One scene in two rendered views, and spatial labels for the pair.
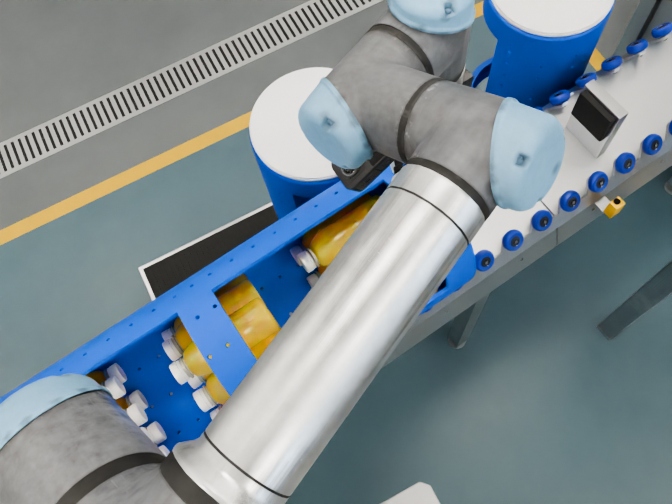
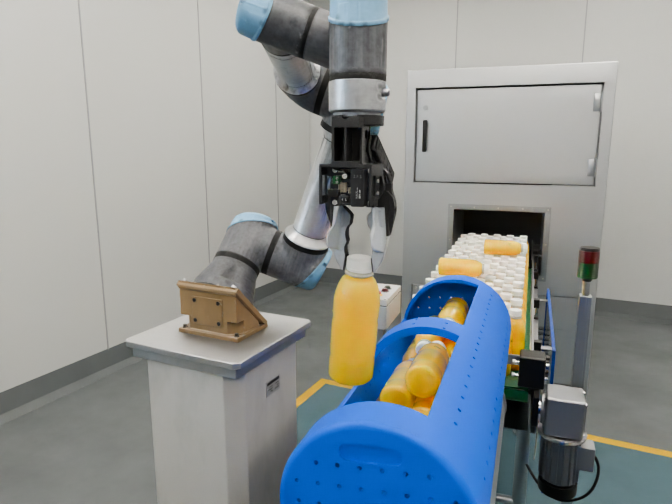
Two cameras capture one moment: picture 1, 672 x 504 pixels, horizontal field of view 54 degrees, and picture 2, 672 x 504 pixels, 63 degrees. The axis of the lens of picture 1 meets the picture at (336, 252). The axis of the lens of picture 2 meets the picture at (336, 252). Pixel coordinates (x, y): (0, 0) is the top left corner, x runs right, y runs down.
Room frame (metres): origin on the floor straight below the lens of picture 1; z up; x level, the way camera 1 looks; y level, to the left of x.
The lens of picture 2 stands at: (0.89, -0.69, 1.59)
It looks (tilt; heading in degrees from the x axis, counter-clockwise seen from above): 11 degrees down; 133
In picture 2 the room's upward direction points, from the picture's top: straight up
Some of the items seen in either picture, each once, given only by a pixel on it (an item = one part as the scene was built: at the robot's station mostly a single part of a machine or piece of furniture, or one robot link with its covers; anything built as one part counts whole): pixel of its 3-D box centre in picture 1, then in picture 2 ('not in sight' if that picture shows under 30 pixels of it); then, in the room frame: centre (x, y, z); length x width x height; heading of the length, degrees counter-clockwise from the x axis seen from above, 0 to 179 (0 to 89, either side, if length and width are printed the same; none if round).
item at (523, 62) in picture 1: (515, 100); not in sight; (1.00, -0.59, 0.59); 0.28 x 0.28 x 0.88
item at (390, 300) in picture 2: not in sight; (379, 304); (-0.23, 0.71, 1.05); 0.20 x 0.10 x 0.10; 114
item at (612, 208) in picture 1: (605, 197); not in sight; (0.52, -0.58, 0.92); 0.08 x 0.03 x 0.05; 24
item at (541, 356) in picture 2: not in sight; (530, 370); (0.29, 0.76, 0.95); 0.10 x 0.07 x 0.10; 24
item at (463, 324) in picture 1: (467, 315); not in sight; (0.48, -0.35, 0.31); 0.06 x 0.06 x 0.63; 24
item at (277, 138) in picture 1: (314, 122); not in sight; (0.77, -0.01, 1.03); 0.28 x 0.28 x 0.01
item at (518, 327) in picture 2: not in sight; (513, 341); (0.18, 0.87, 0.98); 0.07 x 0.07 x 0.17
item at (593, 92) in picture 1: (592, 122); not in sight; (0.66, -0.58, 1.00); 0.10 x 0.04 x 0.15; 24
